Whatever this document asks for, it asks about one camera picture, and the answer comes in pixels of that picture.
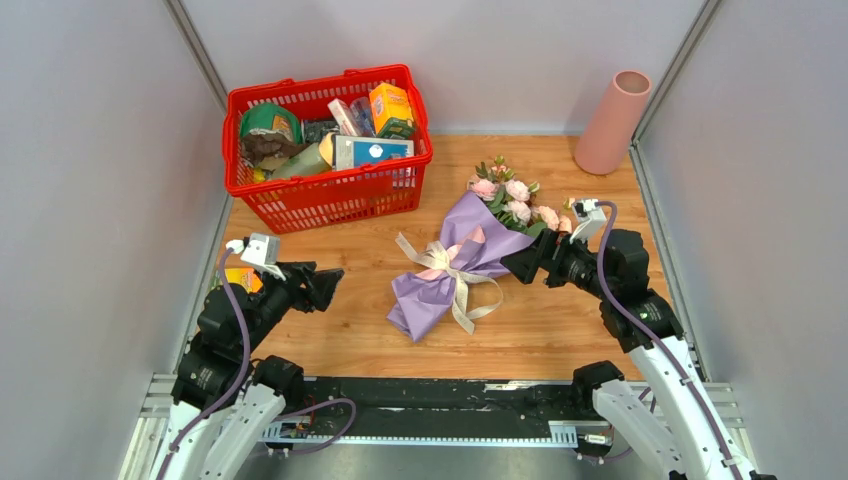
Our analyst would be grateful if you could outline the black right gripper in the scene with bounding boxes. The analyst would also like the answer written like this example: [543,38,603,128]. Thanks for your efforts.
[498,228,613,301]

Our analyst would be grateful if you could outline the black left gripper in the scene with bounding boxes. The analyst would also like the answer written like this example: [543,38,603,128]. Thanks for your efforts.
[238,259,345,354]

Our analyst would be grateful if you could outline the purple flower bouquet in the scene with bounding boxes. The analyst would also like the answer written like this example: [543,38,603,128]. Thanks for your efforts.
[387,156,573,342]

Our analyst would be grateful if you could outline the cream ribbon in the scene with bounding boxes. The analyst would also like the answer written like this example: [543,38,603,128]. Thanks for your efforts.
[395,226,504,335]

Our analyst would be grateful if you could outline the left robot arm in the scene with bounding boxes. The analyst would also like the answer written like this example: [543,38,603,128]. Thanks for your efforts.
[150,262,344,479]

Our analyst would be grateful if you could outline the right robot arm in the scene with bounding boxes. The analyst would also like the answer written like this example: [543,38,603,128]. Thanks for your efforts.
[501,229,763,479]

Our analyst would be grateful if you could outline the pink cylindrical vase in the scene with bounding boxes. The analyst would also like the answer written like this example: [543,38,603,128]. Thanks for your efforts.
[574,70,653,175]

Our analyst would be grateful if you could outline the orange juice box on table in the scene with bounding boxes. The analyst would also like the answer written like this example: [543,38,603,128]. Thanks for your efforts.
[225,267,263,293]

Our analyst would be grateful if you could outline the red plastic shopping basket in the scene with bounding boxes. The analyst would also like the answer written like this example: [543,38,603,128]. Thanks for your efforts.
[221,64,433,234]

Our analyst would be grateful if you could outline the green bottle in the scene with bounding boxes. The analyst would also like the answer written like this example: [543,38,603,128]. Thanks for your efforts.
[270,143,333,180]

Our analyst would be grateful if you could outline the blue white carton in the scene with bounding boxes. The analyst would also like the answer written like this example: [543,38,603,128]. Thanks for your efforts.
[332,135,415,171]

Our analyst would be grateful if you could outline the brown snack bag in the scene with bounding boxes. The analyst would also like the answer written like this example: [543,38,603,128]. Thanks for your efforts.
[240,129,308,168]

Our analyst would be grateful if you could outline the dark patterned packet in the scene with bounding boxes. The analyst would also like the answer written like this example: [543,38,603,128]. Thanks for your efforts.
[301,119,339,144]

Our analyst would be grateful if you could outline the green snack bag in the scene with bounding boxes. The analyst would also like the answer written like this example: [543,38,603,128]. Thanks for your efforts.
[239,102,303,144]

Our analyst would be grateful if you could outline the pink white small box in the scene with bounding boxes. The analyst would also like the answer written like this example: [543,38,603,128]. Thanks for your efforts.
[328,98,363,137]

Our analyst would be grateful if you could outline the clear plastic package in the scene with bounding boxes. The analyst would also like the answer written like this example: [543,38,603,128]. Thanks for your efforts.
[349,97,376,137]

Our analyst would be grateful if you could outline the orange box in basket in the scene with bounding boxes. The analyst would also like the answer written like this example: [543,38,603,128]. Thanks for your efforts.
[369,82,416,140]

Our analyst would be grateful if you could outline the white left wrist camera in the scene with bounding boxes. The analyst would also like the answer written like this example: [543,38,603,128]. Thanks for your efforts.
[225,233,285,280]

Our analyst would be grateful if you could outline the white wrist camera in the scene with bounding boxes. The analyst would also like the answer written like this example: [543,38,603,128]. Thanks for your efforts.
[570,199,607,243]
[225,233,285,280]

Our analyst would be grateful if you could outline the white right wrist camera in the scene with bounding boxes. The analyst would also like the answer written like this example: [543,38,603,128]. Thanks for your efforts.
[570,199,607,243]

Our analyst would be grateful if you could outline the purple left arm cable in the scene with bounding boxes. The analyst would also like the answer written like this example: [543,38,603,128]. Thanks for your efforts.
[153,248,358,480]

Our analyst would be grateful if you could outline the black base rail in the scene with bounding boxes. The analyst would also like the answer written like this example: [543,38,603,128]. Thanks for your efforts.
[260,377,614,457]

